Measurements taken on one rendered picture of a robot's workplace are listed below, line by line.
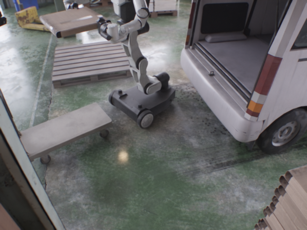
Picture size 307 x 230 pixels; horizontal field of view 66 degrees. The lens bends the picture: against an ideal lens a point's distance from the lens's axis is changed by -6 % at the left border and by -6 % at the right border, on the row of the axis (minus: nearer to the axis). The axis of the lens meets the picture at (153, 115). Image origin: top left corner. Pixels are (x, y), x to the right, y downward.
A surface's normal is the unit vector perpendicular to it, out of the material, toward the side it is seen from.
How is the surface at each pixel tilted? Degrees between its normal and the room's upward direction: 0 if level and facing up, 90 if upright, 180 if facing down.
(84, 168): 0
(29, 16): 90
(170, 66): 0
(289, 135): 93
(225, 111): 86
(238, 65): 0
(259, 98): 87
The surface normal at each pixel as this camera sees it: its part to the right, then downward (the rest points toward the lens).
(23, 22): 0.93, 0.23
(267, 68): -0.82, 0.29
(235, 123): -0.93, 0.18
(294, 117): 0.26, 0.65
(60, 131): 0.00, -0.77
